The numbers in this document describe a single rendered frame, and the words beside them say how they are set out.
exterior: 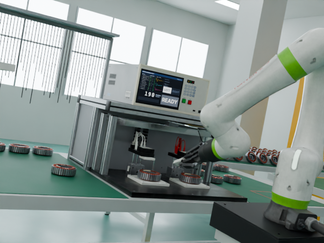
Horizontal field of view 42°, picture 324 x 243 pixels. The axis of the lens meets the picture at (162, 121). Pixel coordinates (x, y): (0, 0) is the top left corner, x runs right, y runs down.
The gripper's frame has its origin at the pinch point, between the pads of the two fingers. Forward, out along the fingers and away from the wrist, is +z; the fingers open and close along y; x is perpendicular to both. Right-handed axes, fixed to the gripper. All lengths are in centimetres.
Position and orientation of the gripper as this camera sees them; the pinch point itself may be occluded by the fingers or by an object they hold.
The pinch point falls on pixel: (180, 162)
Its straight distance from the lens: 187.1
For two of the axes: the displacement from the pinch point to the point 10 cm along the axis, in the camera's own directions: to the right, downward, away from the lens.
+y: 3.2, -7.9, 5.2
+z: -5.7, 2.8, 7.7
